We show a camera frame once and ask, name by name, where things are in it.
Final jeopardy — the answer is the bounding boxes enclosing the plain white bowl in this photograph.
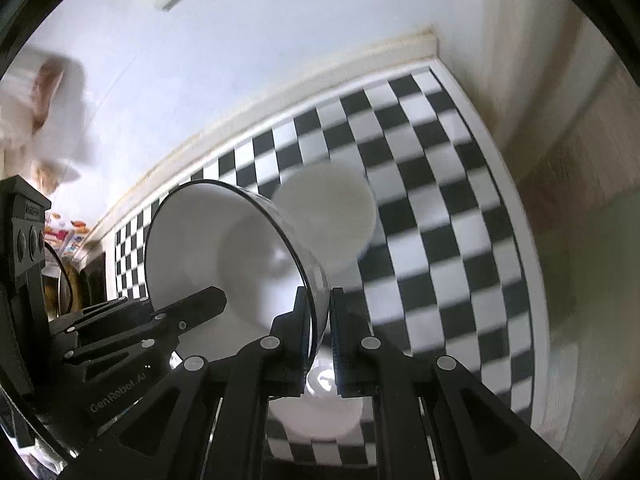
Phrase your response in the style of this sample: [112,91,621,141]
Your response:
[270,162,378,273]

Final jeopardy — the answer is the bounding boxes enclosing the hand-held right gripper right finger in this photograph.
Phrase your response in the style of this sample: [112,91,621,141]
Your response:
[330,287,582,480]

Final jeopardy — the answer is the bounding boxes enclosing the plastic bag with red contents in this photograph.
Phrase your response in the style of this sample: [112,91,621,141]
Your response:
[0,47,98,183]

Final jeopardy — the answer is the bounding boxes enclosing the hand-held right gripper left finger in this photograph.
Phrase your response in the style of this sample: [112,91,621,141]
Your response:
[57,286,315,480]

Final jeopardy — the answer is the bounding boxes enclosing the white bowl with blue pattern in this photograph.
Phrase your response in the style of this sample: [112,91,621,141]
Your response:
[269,330,375,442]

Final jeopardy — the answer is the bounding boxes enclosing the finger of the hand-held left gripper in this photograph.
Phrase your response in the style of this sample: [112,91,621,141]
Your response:
[49,296,156,343]
[64,286,227,378]

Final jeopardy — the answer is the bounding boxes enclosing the small plastic bag orange contents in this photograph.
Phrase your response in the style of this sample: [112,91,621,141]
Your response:
[32,165,81,193]

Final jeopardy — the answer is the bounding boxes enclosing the black white checkered tablecloth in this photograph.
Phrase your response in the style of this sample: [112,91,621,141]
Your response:
[114,62,551,466]

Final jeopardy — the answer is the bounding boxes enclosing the colourful wall stickers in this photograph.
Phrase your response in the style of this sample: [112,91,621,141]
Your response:
[42,212,93,261]

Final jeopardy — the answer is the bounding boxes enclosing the white bowl with dark rim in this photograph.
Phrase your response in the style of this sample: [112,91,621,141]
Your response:
[144,179,332,361]

